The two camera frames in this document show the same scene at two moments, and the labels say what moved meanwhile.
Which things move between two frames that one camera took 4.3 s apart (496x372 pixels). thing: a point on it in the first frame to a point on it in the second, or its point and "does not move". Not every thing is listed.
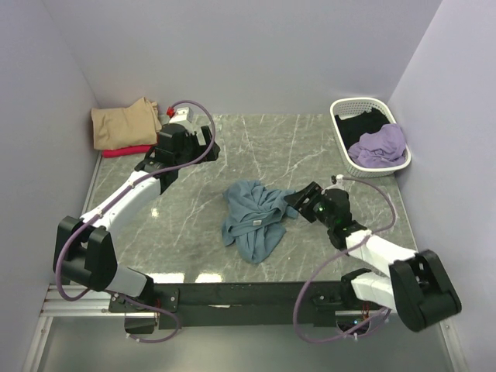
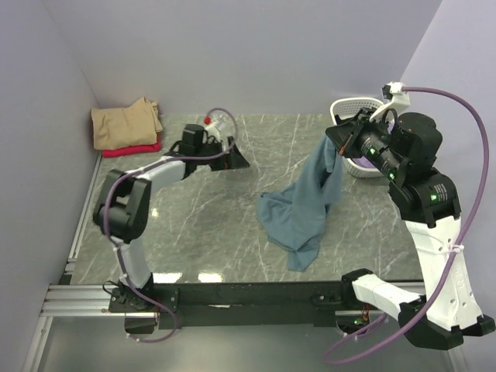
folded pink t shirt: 106,153 does not move
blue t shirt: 254,218 to 294,217
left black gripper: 193,138 to 233,160
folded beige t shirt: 136,125 does not move
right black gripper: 297,199 to 344,136
